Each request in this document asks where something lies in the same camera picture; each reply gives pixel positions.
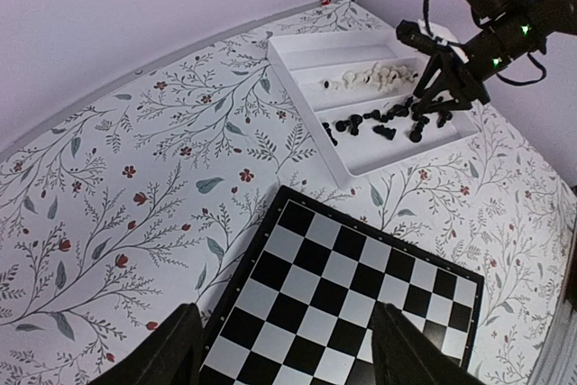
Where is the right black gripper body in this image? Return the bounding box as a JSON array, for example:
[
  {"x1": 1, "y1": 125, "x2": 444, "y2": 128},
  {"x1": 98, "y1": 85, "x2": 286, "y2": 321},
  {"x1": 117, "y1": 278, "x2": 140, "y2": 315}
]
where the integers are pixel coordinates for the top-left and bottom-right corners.
[{"x1": 439, "y1": 0, "x2": 546, "y2": 108}]

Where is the pile of white chess pieces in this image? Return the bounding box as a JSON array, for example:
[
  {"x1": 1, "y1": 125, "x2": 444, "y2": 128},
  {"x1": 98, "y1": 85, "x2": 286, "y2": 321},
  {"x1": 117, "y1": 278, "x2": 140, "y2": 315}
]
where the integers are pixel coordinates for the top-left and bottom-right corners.
[{"x1": 319, "y1": 63, "x2": 420, "y2": 93}]

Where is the floral patterned tablecloth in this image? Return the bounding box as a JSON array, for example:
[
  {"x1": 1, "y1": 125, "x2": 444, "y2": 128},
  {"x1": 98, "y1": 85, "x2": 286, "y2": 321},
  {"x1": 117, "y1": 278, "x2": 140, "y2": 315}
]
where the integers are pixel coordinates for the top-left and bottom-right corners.
[{"x1": 1, "y1": 1, "x2": 576, "y2": 384}]

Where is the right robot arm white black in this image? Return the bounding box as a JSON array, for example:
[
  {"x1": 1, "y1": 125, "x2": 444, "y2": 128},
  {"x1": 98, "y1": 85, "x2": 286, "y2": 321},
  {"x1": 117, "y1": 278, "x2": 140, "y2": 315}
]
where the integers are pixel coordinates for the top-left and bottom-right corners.
[{"x1": 396, "y1": 0, "x2": 576, "y2": 119}]

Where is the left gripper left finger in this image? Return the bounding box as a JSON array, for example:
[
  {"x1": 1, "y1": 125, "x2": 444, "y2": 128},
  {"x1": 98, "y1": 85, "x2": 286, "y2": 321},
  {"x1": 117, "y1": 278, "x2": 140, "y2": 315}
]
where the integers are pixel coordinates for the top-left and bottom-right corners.
[{"x1": 90, "y1": 304, "x2": 203, "y2": 385}]

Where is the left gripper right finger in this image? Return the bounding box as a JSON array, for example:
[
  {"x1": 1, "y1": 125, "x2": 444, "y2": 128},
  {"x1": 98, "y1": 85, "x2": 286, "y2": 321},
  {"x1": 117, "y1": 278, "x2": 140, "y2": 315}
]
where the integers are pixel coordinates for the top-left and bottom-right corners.
[{"x1": 371, "y1": 303, "x2": 480, "y2": 385}]

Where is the black chess piece in tray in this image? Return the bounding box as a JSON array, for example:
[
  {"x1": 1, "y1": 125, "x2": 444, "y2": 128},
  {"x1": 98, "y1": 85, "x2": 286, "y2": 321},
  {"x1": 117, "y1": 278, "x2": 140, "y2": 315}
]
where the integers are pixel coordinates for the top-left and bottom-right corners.
[
  {"x1": 322, "y1": 122, "x2": 338, "y2": 147},
  {"x1": 362, "y1": 109, "x2": 394, "y2": 123},
  {"x1": 335, "y1": 115, "x2": 363, "y2": 136},
  {"x1": 436, "y1": 111, "x2": 453, "y2": 128},
  {"x1": 372, "y1": 124, "x2": 397, "y2": 141},
  {"x1": 408, "y1": 115, "x2": 430, "y2": 143}
]

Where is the white plastic compartment tray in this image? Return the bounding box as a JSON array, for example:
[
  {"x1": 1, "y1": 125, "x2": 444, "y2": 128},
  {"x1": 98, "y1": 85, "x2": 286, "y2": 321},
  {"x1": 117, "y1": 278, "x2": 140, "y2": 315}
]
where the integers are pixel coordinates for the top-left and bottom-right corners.
[{"x1": 267, "y1": 30, "x2": 480, "y2": 188}]

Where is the black and grey chessboard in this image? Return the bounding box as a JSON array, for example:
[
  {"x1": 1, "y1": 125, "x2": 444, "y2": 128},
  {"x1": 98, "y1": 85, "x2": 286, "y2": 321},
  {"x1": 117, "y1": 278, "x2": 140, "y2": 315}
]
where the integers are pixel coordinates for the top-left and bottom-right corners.
[{"x1": 200, "y1": 187, "x2": 484, "y2": 384}]

